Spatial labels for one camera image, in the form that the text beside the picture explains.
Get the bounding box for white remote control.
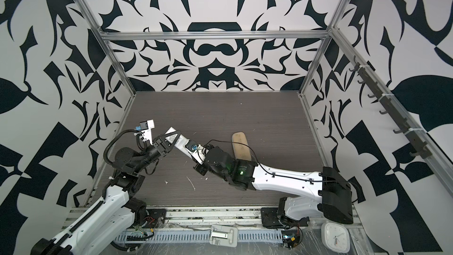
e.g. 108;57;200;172
166;127;195;161

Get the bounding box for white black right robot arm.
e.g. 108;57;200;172
186;145;353;226

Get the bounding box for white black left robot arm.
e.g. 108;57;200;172
31;124;188;255

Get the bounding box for wooden board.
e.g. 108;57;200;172
231;132;252;161

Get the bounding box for small green circuit board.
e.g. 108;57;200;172
281;229;303;249

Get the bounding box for white square clock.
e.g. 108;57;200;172
321;222;351;254

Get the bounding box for black coat hook rack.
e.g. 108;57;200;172
350;58;432;159

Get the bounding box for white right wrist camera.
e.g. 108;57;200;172
185;140;205;165

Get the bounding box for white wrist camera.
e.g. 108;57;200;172
134;119;155;145
185;140;205;165

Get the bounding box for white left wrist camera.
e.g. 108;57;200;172
134;119;155;145

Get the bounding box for white mounting bracket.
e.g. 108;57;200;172
209;225;239;248

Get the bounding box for white slotted cable duct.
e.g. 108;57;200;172
114;229;283;244

